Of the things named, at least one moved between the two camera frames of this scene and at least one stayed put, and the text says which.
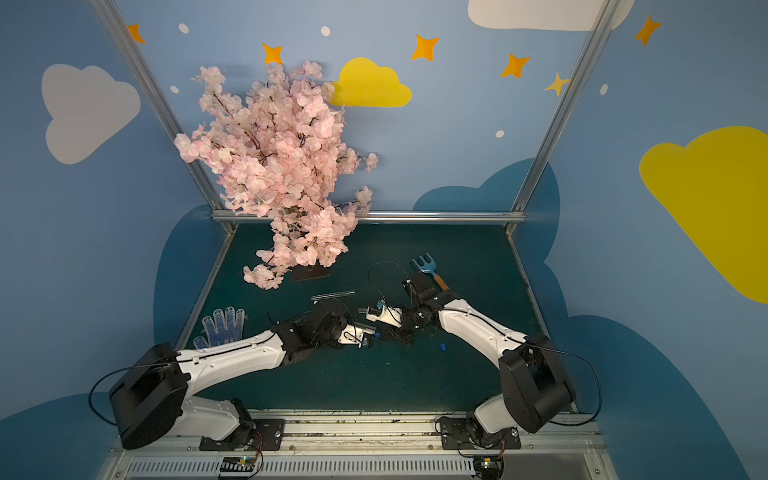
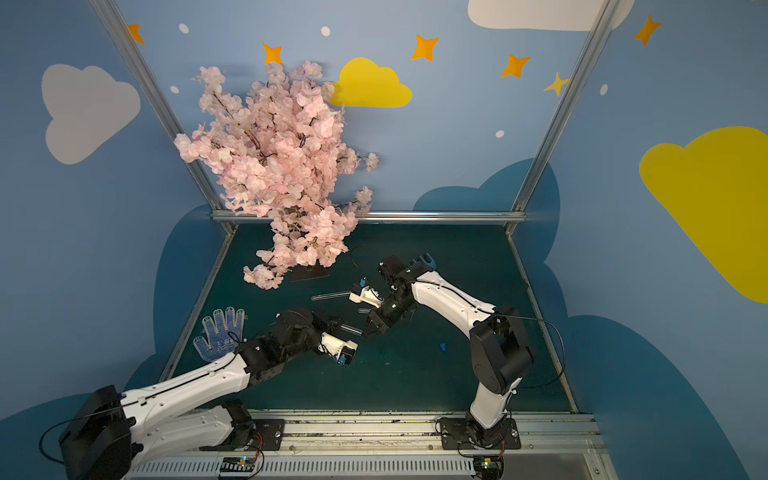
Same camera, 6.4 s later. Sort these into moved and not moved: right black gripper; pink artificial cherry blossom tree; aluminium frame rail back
Moved: right black gripper
Not moved: pink artificial cherry blossom tree; aluminium frame rail back
